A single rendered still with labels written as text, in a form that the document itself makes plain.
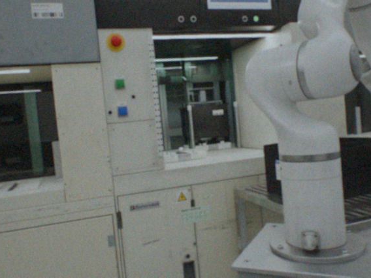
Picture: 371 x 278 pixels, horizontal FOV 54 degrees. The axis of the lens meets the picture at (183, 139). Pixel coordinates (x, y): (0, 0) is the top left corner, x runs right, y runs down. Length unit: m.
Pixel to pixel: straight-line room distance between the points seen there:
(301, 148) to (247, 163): 0.78
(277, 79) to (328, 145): 0.16
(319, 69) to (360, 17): 0.54
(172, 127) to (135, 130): 0.98
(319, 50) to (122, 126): 0.82
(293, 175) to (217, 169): 0.73
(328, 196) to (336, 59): 0.26
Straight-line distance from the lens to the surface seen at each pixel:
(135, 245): 1.42
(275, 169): 1.30
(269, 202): 1.24
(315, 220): 0.76
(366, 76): 1.30
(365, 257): 0.79
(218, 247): 1.52
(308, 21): 0.86
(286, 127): 0.75
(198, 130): 1.97
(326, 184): 0.76
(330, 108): 1.73
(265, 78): 0.77
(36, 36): 1.36
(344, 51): 0.73
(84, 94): 1.34
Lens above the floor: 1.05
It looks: 3 degrees down
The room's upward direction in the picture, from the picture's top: 5 degrees counter-clockwise
